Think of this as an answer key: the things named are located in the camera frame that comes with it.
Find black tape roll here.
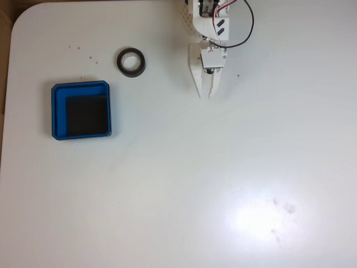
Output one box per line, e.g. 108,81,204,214
116,47,147,79

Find blue box with black bottom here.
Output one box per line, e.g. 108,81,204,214
51,80,113,141

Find white square camera box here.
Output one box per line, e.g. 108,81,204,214
200,49,225,75

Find red and white servo wires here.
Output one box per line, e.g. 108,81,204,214
212,0,234,47

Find black cable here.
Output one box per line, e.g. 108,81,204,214
206,0,255,50

